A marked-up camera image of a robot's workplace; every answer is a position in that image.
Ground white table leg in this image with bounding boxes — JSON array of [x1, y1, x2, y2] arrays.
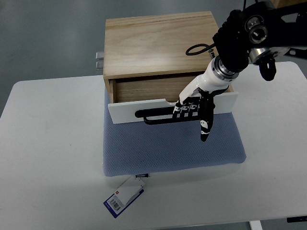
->
[[249, 220, 263, 230]]

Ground black table control panel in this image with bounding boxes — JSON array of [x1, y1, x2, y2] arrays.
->
[[286, 216, 307, 223]]

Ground metal table clamp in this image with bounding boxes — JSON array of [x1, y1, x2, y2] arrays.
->
[[95, 51, 104, 70]]

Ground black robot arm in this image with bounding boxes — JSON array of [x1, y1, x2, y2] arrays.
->
[[186, 0, 307, 81]]

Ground wooden drawer cabinet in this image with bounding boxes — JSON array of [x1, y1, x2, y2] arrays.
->
[[103, 11, 235, 101]]

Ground black drawer handle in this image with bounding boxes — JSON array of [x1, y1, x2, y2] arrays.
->
[[134, 107, 201, 126]]

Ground cardboard box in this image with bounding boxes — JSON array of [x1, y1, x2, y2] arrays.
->
[[270, 0, 307, 9]]

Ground white drawer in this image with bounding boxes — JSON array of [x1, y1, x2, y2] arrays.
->
[[108, 85, 238, 124]]

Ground blue mesh cushion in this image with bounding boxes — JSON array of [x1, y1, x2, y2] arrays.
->
[[102, 91, 247, 178]]

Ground white blue product tag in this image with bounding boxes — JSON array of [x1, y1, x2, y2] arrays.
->
[[103, 176, 145, 219]]

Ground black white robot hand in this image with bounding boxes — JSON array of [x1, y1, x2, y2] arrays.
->
[[172, 56, 238, 142]]

